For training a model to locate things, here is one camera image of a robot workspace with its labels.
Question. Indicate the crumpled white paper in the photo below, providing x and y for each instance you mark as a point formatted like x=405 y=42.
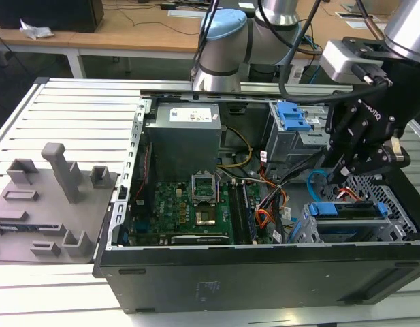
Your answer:
x=36 y=30

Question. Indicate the black PC case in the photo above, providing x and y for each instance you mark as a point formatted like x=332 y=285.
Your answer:
x=230 y=282

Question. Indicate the hard disk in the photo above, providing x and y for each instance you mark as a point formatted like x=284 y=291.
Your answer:
x=322 y=207

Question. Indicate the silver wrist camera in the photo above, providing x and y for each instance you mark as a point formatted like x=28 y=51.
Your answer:
x=342 y=63

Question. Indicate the CPU socket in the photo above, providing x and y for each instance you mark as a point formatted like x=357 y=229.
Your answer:
x=205 y=217

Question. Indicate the black RAM slot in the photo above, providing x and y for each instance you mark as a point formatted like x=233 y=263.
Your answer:
x=234 y=211
x=247 y=211

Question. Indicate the metal disk bay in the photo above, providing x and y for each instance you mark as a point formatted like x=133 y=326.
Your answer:
x=352 y=225

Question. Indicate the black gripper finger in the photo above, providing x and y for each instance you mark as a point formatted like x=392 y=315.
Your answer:
x=346 y=136
x=386 y=160

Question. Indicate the metal drive cage blue latch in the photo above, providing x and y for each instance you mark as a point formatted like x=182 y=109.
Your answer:
x=284 y=146

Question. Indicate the grey power supply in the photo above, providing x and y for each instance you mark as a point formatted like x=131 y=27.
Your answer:
x=182 y=143

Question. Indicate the black box on desk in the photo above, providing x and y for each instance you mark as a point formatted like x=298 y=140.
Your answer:
x=49 y=15

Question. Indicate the green motherboard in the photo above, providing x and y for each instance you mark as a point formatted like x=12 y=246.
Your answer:
x=172 y=204

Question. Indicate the wooden desk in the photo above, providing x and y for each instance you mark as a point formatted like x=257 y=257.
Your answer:
x=128 y=37

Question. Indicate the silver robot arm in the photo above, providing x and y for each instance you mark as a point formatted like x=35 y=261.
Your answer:
x=264 y=34

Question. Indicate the grey parts rack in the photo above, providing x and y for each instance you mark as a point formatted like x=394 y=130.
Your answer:
x=43 y=218

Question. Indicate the black graphics card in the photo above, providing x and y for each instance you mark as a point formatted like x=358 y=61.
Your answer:
x=199 y=239

